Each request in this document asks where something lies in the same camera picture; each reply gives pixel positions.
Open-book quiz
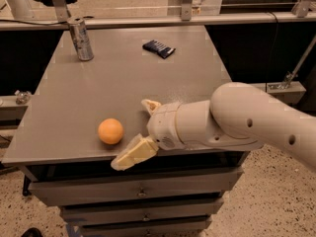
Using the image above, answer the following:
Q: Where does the grey drawer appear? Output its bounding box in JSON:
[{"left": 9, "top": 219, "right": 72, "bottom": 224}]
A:
[
  {"left": 80, "top": 216, "right": 211, "bottom": 237},
  {"left": 61, "top": 197, "right": 223, "bottom": 226},
  {"left": 30, "top": 167, "right": 243, "bottom": 206}
]

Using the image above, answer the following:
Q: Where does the bottom grey drawer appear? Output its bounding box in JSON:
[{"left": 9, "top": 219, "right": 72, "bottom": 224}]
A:
[{"left": 80, "top": 216, "right": 211, "bottom": 237}]

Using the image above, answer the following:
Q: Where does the white pipe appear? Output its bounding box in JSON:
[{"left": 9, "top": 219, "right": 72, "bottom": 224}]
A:
[{"left": 5, "top": 0, "right": 35, "bottom": 20}]

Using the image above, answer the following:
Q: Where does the middle grey drawer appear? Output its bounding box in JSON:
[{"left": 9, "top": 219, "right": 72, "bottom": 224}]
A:
[{"left": 61, "top": 197, "right": 223, "bottom": 226}]

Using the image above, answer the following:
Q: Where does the black shoe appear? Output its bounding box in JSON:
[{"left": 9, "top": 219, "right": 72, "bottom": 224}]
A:
[{"left": 21, "top": 228, "right": 42, "bottom": 237}]

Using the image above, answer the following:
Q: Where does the crumpled clear plastic piece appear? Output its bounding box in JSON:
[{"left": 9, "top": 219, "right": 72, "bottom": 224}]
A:
[{"left": 15, "top": 90, "right": 32, "bottom": 105}]

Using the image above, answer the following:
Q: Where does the black cable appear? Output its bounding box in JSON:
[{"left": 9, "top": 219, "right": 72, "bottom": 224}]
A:
[{"left": 267, "top": 12, "right": 279, "bottom": 84}]

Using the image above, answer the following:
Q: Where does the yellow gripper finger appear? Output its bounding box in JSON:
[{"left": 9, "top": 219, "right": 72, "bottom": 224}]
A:
[
  {"left": 141, "top": 99, "right": 162, "bottom": 116},
  {"left": 111, "top": 134, "right": 159, "bottom": 171}
]

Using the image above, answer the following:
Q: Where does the top grey drawer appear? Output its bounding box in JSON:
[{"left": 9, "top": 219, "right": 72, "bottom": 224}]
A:
[{"left": 30, "top": 167, "right": 243, "bottom": 206}]

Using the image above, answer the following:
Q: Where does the silver drink can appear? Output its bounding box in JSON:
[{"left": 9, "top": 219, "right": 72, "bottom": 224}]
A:
[{"left": 67, "top": 17, "right": 94, "bottom": 61}]

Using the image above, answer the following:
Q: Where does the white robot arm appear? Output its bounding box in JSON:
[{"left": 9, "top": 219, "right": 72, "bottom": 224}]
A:
[{"left": 111, "top": 82, "right": 316, "bottom": 171}]

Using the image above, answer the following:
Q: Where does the metal horizontal rail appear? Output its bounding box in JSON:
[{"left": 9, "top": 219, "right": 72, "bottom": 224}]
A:
[{"left": 0, "top": 12, "right": 316, "bottom": 31}]

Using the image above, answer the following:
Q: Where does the metal angle bracket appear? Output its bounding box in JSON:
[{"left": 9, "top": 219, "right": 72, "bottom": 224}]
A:
[{"left": 267, "top": 33, "right": 316, "bottom": 91}]

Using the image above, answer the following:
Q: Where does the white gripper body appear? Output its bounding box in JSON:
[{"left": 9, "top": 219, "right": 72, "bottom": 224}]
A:
[{"left": 147, "top": 102, "right": 184, "bottom": 150}]

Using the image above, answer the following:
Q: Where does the grey drawer cabinet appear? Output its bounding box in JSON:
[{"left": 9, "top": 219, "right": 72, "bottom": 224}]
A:
[{"left": 1, "top": 25, "right": 264, "bottom": 237}]

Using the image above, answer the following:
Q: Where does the orange fruit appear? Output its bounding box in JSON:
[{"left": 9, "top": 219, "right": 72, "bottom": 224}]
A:
[{"left": 98, "top": 118, "right": 124, "bottom": 145}]

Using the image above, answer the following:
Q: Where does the blue rxbar blueberry wrapper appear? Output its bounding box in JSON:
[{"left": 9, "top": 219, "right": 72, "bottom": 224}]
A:
[{"left": 142, "top": 39, "right": 175, "bottom": 59}]

